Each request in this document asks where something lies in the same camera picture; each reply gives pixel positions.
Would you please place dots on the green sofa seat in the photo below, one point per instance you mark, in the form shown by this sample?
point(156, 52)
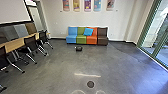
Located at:
point(81, 40)

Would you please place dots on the white door frame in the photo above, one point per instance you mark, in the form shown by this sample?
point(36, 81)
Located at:
point(36, 16)

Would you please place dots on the green framed glass door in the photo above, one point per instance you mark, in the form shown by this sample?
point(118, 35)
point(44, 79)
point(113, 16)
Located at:
point(145, 30)

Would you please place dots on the white projection screen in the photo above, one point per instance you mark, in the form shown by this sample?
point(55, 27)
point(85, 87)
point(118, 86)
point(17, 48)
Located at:
point(13, 10)

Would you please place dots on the wall poster purple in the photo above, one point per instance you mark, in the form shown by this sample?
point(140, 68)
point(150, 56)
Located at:
point(87, 5)

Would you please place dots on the blue square cushion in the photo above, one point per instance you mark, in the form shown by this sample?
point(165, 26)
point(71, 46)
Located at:
point(88, 32)

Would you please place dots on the long wooden table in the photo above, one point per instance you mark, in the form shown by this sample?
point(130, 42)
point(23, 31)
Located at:
point(15, 44)

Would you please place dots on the round dark floor cover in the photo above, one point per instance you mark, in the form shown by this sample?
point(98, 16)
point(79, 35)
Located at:
point(90, 84)

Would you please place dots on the orange sofa seat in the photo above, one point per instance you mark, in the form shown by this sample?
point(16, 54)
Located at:
point(92, 40)

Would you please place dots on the wall poster pale pink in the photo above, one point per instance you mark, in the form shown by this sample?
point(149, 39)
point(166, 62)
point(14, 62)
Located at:
point(110, 4)

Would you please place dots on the brown wooden door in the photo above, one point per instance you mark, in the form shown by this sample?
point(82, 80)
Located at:
point(30, 28)

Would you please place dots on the wall poster pink figure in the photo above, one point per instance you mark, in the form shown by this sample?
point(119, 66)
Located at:
point(66, 4)

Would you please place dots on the blue sofa seat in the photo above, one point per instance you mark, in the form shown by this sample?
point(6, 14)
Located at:
point(71, 39)

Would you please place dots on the grey frosted glass panel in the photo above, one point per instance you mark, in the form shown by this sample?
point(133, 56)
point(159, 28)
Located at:
point(13, 32)

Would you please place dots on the wall poster yellow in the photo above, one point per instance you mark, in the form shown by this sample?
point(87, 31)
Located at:
point(76, 5)

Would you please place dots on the black trash bag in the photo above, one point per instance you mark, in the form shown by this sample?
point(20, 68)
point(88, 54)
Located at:
point(78, 49)

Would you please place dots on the wall poster light blue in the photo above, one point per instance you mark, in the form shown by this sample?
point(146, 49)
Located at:
point(97, 4)

